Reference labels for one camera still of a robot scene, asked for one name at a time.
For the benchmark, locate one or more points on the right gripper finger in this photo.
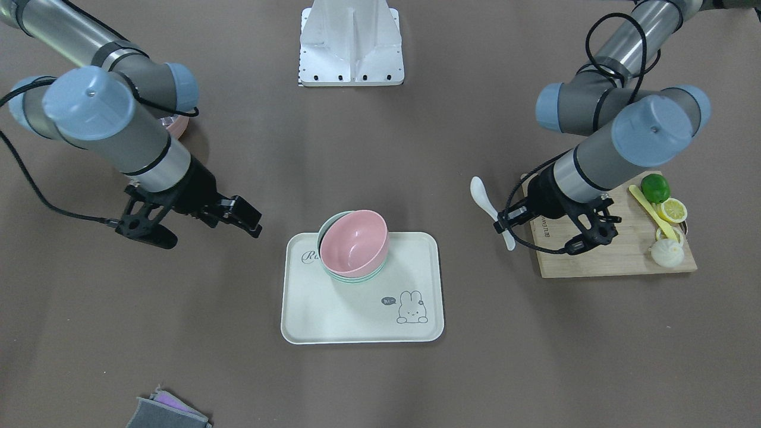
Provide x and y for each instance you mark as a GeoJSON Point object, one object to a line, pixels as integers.
{"type": "Point", "coordinates": [243, 214]}
{"type": "Point", "coordinates": [225, 215]}

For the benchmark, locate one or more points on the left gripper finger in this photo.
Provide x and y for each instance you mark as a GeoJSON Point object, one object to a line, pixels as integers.
{"type": "Point", "coordinates": [507, 220]}

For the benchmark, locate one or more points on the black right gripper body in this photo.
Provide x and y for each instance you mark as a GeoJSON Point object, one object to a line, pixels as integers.
{"type": "Point", "coordinates": [199, 189]}

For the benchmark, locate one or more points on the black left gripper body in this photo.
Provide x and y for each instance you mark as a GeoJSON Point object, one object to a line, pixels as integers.
{"type": "Point", "coordinates": [546, 198]}

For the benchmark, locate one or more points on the white ceramic spoon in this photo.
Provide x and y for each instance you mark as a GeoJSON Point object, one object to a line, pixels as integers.
{"type": "Point", "coordinates": [480, 198]}

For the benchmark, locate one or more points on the small pink bowl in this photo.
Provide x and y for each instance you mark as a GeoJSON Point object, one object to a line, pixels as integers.
{"type": "Point", "coordinates": [357, 244]}

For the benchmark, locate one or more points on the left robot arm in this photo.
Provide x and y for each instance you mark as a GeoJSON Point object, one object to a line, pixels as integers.
{"type": "Point", "coordinates": [626, 130]}

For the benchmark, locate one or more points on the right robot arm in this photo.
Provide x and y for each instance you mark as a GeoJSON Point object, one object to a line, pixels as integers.
{"type": "Point", "coordinates": [112, 104]}

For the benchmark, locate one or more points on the large pink ice bowl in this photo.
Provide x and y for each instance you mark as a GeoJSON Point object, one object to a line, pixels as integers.
{"type": "Point", "coordinates": [176, 125]}

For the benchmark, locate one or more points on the top green bowl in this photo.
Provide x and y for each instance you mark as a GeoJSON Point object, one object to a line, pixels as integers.
{"type": "Point", "coordinates": [330, 270]}

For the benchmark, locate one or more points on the bamboo cutting board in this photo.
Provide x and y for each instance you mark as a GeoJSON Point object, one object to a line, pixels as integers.
{"type": "Point", "coordinates": [628, 253]}

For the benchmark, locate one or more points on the green lime toy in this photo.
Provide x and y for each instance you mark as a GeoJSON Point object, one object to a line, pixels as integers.
{"type": "Point", "coordinates": [655, 188]}

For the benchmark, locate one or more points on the yellow plastic knife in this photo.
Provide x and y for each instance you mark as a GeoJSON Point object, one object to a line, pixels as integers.
{"type": "Point", "coordinates": [664, 226]}

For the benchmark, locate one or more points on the lemon slice toy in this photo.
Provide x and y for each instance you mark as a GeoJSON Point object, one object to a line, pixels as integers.
{"type": "Point", "coordinates": [663, 233]}

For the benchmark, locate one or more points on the white rabbit print tray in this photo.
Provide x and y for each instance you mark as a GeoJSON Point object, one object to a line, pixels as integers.
{"type": "Point", "coordinates": [402, 304]}

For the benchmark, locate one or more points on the lemon half toy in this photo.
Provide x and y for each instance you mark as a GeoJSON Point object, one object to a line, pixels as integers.
{"type": "Point", "coordinates": [672, 210]}

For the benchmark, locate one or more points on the grey folded cloth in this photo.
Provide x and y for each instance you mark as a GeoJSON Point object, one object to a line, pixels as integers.
{"type": "Point", "coordinates": [164, 409]}

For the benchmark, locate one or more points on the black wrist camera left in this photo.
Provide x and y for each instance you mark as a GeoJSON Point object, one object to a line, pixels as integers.
{"type": "Point", "coordinates": [595, 222]}

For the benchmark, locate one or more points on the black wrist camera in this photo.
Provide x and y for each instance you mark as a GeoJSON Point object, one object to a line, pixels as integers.
{"type": "Point", "coordinates": [595, 222]}
{"type": "Point", "coordinates": [142, 216]}

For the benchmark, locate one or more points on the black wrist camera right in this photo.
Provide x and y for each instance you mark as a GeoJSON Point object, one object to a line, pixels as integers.
{"type": "Point", "coordinates": [142, 216]}

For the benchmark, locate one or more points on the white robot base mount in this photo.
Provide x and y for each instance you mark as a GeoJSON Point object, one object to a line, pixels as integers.
{"type": "Point", "coordinates": [350, 44]}

